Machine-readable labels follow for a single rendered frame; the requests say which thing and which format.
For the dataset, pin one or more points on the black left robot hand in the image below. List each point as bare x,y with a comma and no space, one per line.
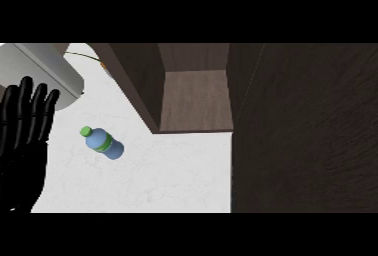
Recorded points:
23,143

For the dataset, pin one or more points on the blue water bottle green cap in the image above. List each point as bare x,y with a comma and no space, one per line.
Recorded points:
104,143

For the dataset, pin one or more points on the brown wooden cabinet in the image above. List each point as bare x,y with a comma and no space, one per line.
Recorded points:
193,96

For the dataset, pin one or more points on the dark brown cabinet door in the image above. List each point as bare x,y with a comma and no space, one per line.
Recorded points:
305,130

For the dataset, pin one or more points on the small orange object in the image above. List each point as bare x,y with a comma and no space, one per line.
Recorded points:
104,64

